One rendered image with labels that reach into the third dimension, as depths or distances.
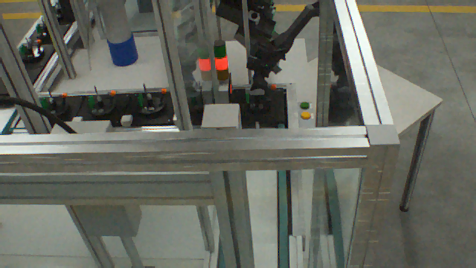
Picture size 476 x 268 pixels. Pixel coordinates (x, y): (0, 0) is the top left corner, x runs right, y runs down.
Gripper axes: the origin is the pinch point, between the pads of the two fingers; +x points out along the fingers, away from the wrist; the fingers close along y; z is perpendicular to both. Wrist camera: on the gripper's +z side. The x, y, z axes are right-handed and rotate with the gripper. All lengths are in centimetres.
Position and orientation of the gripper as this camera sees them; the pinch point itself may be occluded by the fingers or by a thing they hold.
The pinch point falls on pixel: (254, 81)
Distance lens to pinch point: 206.7
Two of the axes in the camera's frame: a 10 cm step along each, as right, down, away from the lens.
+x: -5.1, 6.2, 6.0
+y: -0.5, 6.7, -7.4
